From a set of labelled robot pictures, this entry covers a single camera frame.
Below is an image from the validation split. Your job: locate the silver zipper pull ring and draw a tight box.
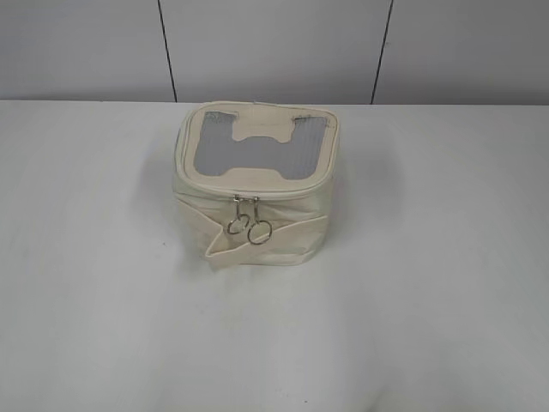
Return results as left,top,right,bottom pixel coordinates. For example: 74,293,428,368
247,196,272,245
225,195,249,235

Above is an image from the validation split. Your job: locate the cream bag with silver lid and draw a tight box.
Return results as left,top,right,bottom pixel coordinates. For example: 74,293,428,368
172,101,340,268

